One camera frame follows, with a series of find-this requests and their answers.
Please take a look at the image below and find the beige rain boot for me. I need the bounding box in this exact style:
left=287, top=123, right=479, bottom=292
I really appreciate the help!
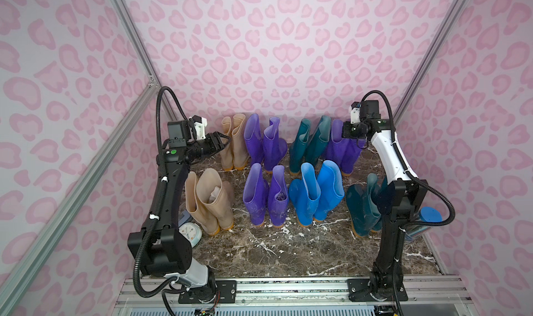
left=231, top=113, right=249, bottom=170
left=185, top=172, right=221, bottom=236
left=220, top=116, right=234, bottom=171
left=196, top=168, right=235, bottom=231

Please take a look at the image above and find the purple rain boot small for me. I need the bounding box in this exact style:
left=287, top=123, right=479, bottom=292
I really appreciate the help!
left=340, top=139, right=366, bottom=176
left=323, top=119, right=348, bottom=165

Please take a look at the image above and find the teal rain boot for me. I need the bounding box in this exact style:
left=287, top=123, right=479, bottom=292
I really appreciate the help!
left=346, top=184, right=381, bottom=237
left=305, top=115, right=332, bottom=166

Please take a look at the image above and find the large purple boot back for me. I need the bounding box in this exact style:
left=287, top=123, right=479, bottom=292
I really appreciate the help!
left=263, top=117, right=288, bottom=172

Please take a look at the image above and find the large purple boot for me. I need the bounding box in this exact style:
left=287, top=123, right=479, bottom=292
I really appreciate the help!
left=263, top=117, right=288, bottom=172
left=244, top=113, right=265, bottom=165

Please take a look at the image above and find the blue rain boot yellow sole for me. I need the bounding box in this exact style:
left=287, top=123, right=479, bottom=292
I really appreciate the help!
left=289, top=163, right=321, bottom=227

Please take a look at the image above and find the large purple boot front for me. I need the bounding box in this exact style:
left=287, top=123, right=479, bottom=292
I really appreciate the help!
left=244, top=113, right=265, bottom=165

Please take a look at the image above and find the large teal boot yellow sole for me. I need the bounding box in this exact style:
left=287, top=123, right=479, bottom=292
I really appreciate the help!
left=364, top=173, right=383, bottom=232

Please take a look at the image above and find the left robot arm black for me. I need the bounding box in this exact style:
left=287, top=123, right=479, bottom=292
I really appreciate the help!
left=127, top=131, right=230, bottom=302

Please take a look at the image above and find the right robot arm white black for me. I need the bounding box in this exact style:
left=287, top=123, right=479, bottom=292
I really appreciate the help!
left=342, top=118, right=426, bottom=302

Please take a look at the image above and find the small white alarm clock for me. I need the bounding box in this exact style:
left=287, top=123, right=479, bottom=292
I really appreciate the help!
left=179, top=222, right=203, bottom=247

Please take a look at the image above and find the blue cap water bottle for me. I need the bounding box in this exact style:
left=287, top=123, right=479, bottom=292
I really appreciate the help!
left=405, top=206, right=443, bottom=242

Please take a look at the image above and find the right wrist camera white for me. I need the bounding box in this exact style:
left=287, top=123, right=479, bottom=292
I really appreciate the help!
left=350, top=102, right=361, bottom=124

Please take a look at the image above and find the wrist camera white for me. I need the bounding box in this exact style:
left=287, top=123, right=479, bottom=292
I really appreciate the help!
left=350, top=102, right=361, bottom=124
left=189, top=115, right=208, bottom=141

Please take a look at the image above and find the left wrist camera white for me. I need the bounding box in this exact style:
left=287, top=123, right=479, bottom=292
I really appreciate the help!
left=189, top=115, right=208, bottom=141

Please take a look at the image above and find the left back aluminium post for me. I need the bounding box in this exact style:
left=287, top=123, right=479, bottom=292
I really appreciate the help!
left=109, top=0, right=161, bottom=97

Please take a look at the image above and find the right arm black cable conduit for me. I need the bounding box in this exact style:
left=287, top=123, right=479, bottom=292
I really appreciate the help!
left=359, top=90, right=457, bottom=228

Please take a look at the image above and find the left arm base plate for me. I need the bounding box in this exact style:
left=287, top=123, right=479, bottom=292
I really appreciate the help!
left=178, top=280, right=237, bottom=304

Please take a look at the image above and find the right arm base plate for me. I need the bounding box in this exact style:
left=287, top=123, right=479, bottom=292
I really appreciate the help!
left=347, top=277, right=409, bottom=303

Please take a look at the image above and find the right aluminium frame post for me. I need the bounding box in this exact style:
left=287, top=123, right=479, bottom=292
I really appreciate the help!
left=394, top=0, right=470, bottom=123

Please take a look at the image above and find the aluminium front rail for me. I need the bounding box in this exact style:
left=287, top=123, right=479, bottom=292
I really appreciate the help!
left=112, top=274, right=480, bottom=316

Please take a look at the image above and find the left aluminium frame strut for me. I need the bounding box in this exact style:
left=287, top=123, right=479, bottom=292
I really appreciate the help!
left=1, top=80, right=160, bottom=315

